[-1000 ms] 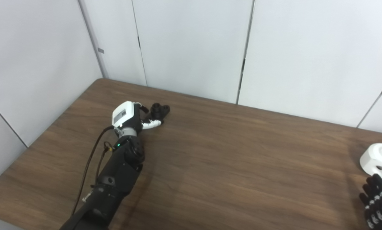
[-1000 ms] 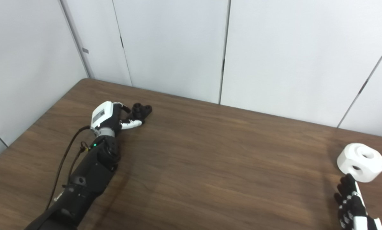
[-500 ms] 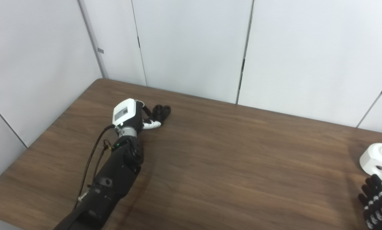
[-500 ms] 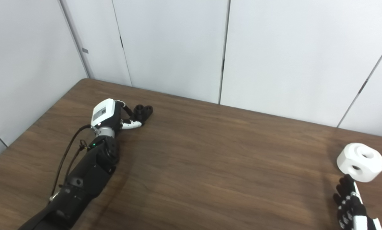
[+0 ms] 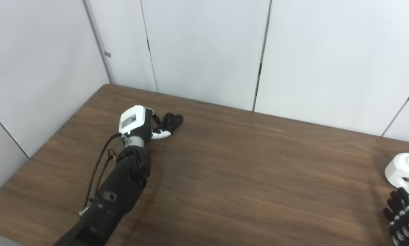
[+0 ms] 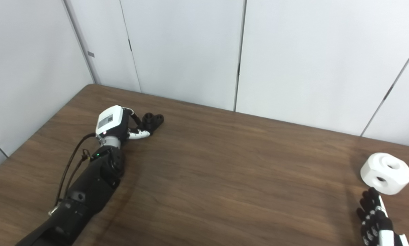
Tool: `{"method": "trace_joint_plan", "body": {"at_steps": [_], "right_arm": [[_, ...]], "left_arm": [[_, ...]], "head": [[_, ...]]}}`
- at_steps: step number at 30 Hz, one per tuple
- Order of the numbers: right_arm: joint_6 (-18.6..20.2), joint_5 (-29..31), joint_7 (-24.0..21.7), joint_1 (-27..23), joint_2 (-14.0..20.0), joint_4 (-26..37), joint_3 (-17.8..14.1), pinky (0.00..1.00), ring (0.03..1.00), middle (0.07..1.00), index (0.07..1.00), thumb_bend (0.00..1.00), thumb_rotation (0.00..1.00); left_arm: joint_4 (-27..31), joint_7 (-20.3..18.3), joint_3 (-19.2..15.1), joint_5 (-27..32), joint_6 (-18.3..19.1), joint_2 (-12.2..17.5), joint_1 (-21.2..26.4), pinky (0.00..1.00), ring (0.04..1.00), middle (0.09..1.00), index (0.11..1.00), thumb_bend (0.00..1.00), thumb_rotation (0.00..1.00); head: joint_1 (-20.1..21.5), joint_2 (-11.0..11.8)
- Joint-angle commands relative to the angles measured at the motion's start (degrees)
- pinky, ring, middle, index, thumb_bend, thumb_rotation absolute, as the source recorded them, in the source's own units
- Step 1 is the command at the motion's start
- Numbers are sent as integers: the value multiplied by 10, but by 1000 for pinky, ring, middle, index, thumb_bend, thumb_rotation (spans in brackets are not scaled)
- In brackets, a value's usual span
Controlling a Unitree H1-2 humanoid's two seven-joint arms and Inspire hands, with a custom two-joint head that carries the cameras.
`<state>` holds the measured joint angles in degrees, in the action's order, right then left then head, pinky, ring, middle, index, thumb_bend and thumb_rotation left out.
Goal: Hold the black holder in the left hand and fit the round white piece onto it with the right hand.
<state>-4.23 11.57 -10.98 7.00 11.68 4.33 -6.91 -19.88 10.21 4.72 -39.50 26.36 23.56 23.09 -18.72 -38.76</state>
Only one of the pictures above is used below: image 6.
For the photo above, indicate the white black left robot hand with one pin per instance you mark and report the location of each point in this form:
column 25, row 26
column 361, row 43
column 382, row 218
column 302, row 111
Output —
column 110, row 121

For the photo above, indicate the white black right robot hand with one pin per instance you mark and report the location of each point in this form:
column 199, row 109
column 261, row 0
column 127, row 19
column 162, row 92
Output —
column 378, row 222

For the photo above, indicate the black flanged holder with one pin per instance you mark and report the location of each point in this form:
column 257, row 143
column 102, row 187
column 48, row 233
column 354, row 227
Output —
column 153, row 121

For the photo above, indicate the round white piece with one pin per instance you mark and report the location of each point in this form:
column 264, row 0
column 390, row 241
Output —
column 385, row 172

